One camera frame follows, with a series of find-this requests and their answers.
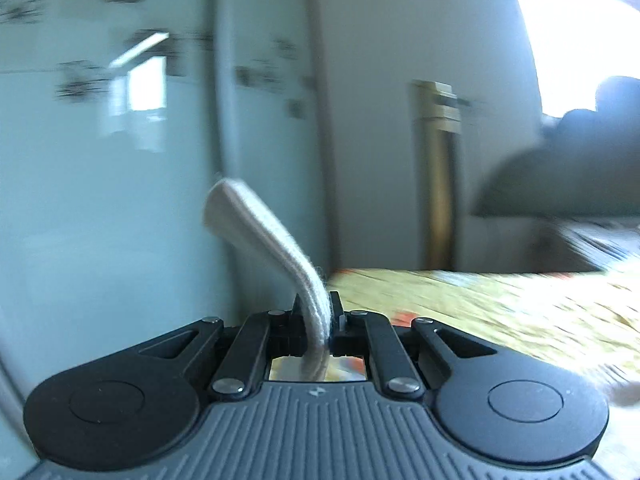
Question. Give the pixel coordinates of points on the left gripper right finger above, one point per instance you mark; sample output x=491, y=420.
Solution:
x=370, y=336

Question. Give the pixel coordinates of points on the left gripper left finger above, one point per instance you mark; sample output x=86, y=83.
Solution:
x=249, y=350

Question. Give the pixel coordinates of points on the white knit sweater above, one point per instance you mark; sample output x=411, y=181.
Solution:
x=233, y=212

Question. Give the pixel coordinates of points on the gold tower fan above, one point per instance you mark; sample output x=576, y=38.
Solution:
x=437, y=131

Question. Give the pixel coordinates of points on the yellow floral bed quilt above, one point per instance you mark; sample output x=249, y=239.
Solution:
x=584, y=322

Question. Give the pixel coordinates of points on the patterned pillow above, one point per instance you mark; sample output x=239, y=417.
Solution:
x=603, y=244

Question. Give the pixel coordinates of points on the grey upholstered headboard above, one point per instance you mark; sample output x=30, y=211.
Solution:
x=587, y=166

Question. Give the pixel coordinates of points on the window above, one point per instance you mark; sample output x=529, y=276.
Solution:
x=578, y=45

